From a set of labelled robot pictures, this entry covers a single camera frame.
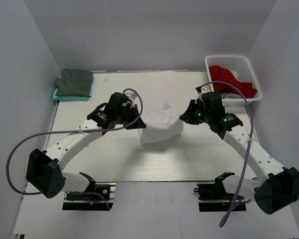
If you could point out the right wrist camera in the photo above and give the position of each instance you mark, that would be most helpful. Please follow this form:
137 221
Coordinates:
210 101

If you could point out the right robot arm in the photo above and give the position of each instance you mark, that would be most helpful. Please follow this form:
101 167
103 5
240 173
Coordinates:
276 186

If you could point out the white t shirt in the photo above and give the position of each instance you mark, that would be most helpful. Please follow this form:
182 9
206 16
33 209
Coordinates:
161 125

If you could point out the folded olive green t shirt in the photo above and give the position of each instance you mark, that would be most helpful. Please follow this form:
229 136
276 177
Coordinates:
74 83

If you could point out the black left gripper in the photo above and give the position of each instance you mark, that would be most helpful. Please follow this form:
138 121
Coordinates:
140 124

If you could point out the red t shirt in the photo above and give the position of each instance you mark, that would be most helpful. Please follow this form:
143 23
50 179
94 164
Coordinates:
218 73

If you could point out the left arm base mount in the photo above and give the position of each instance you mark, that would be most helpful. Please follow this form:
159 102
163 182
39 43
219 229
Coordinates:
99 198

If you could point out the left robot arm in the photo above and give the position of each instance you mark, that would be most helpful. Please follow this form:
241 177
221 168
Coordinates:
45 169

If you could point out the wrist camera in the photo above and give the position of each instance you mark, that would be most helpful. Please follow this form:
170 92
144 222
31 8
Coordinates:
210 101
120 102

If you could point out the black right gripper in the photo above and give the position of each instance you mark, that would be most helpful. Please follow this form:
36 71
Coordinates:
188 116

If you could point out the grey t shirt in basket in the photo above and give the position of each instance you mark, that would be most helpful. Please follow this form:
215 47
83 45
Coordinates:
230 95

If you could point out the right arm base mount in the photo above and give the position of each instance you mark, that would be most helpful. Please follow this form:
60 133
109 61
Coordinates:
211 199

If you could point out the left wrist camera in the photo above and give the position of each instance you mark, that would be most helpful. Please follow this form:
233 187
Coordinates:
120 102

